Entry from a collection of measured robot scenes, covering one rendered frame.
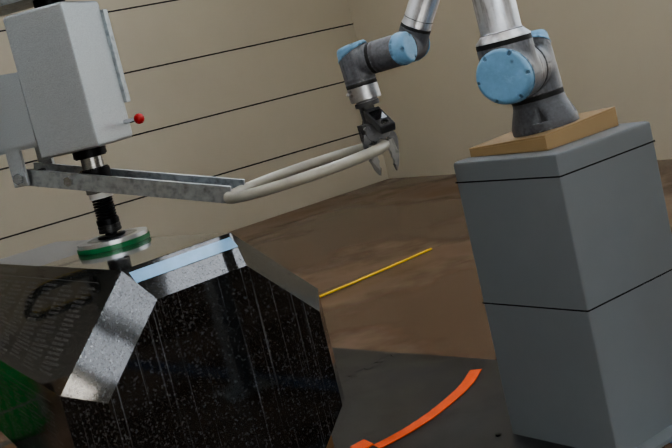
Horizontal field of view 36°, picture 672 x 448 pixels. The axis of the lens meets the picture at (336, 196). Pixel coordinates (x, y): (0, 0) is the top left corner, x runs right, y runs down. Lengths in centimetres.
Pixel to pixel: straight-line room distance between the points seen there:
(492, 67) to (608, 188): 46
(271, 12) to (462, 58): 177
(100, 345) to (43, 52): 91
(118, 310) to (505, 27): 122
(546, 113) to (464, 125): 600
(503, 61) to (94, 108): 116
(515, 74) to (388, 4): 666
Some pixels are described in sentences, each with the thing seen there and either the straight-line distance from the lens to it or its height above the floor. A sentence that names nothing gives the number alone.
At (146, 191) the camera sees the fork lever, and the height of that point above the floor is 97.
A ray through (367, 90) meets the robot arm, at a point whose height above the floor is 111.
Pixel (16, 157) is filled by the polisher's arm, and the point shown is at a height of 115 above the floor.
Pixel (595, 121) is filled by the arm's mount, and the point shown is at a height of 88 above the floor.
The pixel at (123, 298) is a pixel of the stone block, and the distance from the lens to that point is 262.
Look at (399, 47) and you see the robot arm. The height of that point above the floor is 121.
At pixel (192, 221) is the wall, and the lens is 870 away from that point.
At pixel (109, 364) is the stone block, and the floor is 63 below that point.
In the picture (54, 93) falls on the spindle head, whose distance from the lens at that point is 306.
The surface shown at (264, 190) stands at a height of 93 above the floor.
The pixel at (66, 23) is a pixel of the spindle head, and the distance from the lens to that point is 302.
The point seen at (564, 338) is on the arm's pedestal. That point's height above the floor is 34.
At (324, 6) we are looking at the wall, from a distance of 961.
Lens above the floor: 122
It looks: 7 degrees down
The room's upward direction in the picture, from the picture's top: 13 degrees counter-clockwise
